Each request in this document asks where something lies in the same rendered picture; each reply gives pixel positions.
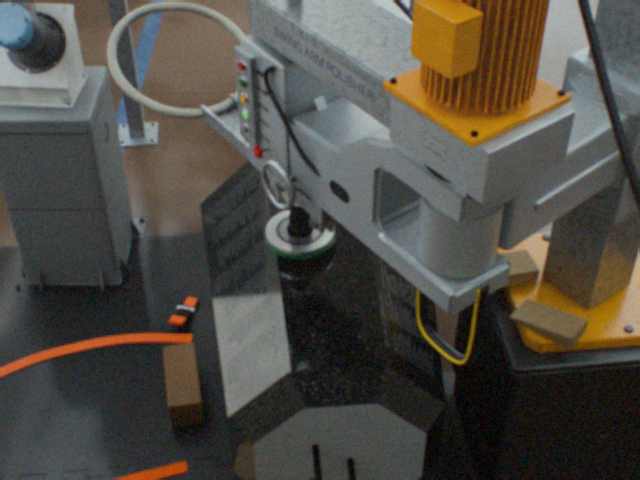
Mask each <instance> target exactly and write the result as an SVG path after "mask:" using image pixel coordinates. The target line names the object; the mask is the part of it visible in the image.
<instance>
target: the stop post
mask: <svg viewBox="0 0 640 480"><path fill-rule="evenodd" d="M108 7H109V13H110V19H111V26H112V31H113V30H114V27H115V26H116V25H117V23H118V22H119V21H120V20H121V19H122V18H123V17H124V16H127V15H128V14H129V10H128V2H126V0H108ZM116 59H117V64H118V67H119V69H120V71H121V73H123V75H124V77H125V79H126V80H127V82H128V83H129V84H130V85H131V86H132V87H133V88H134V89H135V90H136V91H138V92H139V93H140V88H139V81H138V74H137V67H136V60H135V53H134V45H133V38H132V32H131V24H130V25H129V26H128V27H127V29H126V30H125V31H123V33H122V34H121V36H120V38H119V40H118V43H117V47H116ZM122 91H123V90H122ZM123 97H124V103H125V110H126V117H127V123H128V124H120V128H118V137H120V143H121V147H131V146H148V145H157V134H158V122H146V123H145V117H143V110H142V106H141V105H139V103H137V102H136V101H135V100H133V99H132V98H131V97H130V96H128V95H127V94H126V93H125V92H124V91H123Z"/></svg>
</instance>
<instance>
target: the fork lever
mask: <svg viewBox="0 0 640 480"><path fill-rule="evenodd" d="M230 98H231V99H232V102H233V107H232V108H231V109H229V110H227V111H225V112H223V113H219V114H216V115H215V114H214V113H213V112H212V111H210V110H209V109H208V108H207V107H206V106H205V105H201V110H202V111H203V113H204V117H203V119H204V120H205V121H206V122H207V123H208V124H209V125H210V126H212V127H213V129H214V130H215V131H216V132H217V133H218V134H219V135H222V136H223V137H224V138H225V139H226V140H227V141H228V142H229V143H230V144H232V145H233V146H234V147H235V148H236V149H237V150H238V151H239V152H241V153H242V154H243V156H244V157H245V158H246V159H247V160H249V161H250V144H249V142H246V141H245V140H244V137H242V136H241V135H240V125H239V111H238V97H237V96H236V95H234V94H233V93H231V94H230ZM294 193H295V202H296V203H297V204H299V205H300V206H301V207H302V208H304V209H305V210H306V211H307V213H309V214H310V215H311V198H310V197H309V196H307V195H306V194H305V193H304V192H302V191H300V190H299V191H296V192H294ZM334 219H335V218H333V217H332V216H330V215H329V214H328V213H326V211H325V210H324V228H325V229H327V230H328V231H329V232H332V231H334ZM310 225H311V227H312V228H313V229H318V222H317V221H316V219H310Z"/></svg>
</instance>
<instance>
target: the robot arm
mask: <svg viewBox="0 0 640 480"><path fill-rule="evenodd" d="M0 46H1V47H3V48H5V49H7V50H9V51H11V53H12V55H13V56H14V58H15V59H16V60H17V62H18V63H20V64H21V65H23V66H25V67H28V68H34V69H38V68H43V67H45V66H47V65H49V64H50V63H51V62H54V61H55V59H56V57H57V56H58V54H59V51H60V48H61V36H60V32H59V30H58V29H57V27H55V26H54V25H53V24H52V23H51V22H50V21H48V20H47V19H44V18H42V17H37V10H36V5H35V4H34V0H0Z"/></svg>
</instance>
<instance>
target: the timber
mask: <svg viewBox="0 0 640 480"><path fill-rule="evenodd" d="M195 347H196V346H194V342H190V343H183V344H176V345H168V346H163V356H164V367H165V379H166V390H167V401H168V410H169V416H170V422H171V428H176V426H182V425H189V424H195V423H203V422H205V420H204V412H203V403H202V395H201V387H200V379H199V371H198V363H197V355H195Z"/></svg>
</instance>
